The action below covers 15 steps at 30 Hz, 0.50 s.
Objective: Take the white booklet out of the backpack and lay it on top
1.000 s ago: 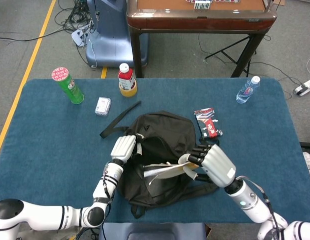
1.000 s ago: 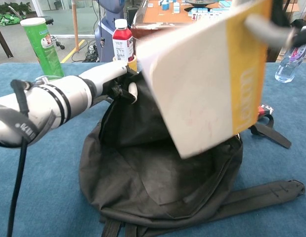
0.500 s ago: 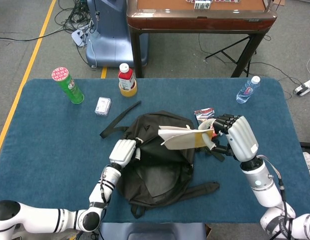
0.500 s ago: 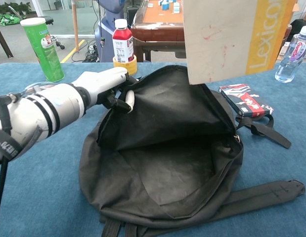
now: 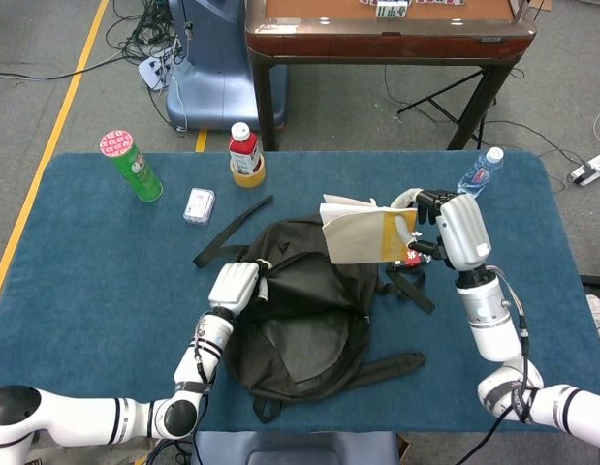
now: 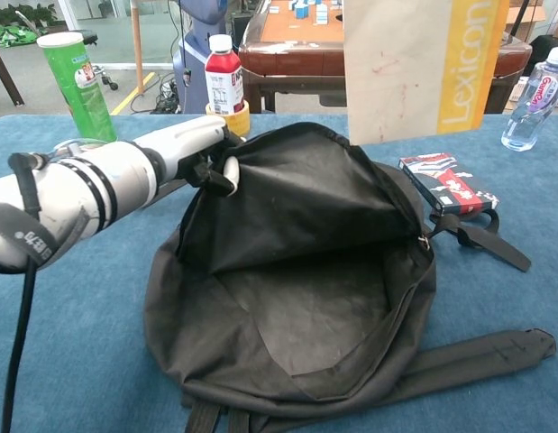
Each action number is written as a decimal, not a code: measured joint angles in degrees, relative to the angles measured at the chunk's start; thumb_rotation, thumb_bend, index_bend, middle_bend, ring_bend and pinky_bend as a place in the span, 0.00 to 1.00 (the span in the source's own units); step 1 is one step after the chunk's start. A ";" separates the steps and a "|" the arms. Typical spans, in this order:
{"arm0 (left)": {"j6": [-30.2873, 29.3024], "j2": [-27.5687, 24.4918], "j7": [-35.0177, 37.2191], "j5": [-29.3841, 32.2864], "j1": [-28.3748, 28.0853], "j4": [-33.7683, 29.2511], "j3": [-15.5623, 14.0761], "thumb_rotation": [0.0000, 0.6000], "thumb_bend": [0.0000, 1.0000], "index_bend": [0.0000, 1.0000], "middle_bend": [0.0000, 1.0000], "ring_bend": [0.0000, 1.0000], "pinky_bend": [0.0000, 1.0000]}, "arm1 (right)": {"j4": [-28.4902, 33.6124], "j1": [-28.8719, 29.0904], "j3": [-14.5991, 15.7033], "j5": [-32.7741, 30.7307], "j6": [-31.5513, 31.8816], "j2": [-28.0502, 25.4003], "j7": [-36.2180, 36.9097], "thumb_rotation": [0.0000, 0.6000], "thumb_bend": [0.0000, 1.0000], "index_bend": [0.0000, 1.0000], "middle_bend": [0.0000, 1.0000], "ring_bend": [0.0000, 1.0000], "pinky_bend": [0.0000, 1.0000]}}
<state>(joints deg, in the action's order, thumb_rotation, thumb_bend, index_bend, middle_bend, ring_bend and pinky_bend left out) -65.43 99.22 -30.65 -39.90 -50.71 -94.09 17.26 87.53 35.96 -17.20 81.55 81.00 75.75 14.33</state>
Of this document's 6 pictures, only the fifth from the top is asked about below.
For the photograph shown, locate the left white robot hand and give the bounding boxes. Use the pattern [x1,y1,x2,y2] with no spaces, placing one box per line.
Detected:
[207,260,274,317]

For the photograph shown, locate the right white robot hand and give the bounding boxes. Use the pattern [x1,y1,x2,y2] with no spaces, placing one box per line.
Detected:
[390,187,492,272]

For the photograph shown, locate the black fabric backpack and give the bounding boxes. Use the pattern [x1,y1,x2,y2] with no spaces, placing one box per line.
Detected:
[192,195,436,425]

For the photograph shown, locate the beige paperback book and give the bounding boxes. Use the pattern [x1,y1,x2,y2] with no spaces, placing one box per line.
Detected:
[319,193,420,265]

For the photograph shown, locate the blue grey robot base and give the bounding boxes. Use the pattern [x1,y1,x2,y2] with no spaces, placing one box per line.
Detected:
[165,0,290,132]

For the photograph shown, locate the red and black packet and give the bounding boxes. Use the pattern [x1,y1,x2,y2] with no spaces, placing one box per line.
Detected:
[389,249,434,270]

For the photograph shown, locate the clear water bottle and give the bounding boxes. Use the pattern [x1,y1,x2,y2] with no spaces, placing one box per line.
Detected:
[457,146,505,200]

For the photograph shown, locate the small white pack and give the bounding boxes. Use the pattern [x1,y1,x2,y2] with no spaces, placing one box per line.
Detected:
[182,187,216,226]

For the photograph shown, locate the yellow tape roll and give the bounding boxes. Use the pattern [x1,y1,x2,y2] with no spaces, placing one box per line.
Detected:
[230,153,268,189]

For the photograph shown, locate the blue table cloth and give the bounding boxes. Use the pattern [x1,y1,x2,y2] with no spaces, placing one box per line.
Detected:
[0,150,600,434]

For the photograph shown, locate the red drink bottle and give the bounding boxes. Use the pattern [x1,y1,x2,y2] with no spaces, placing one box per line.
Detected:
[228,121,262,175]

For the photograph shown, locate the white power strip black plug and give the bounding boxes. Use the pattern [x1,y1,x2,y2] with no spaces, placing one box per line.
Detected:
[566,152,600,188]

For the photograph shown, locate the green chips can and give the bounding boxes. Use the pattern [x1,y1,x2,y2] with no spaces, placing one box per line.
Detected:
[99,129,164,203]

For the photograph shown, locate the grey blue robot torso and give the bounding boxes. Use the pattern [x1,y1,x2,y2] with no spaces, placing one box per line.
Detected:
[190,430,401,465]

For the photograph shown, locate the brown mahjong table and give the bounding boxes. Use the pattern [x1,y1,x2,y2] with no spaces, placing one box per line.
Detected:
[244,0,538,151]

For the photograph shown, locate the white power strip with plugs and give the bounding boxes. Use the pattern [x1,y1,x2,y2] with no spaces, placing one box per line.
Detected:
[137,46,182,91]

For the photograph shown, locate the green white mahjong tiles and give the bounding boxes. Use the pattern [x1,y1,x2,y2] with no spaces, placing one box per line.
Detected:
[375,0,410,19]

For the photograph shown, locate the thin black floor cable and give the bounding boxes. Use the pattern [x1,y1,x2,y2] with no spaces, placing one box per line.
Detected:
[384,65,584,193]

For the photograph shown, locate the tangled black cable bundle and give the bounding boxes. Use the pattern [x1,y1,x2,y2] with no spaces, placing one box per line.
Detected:
[110,0,184,64]

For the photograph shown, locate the long black floor cable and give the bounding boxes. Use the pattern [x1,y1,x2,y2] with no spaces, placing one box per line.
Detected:
[0,47,141,81]

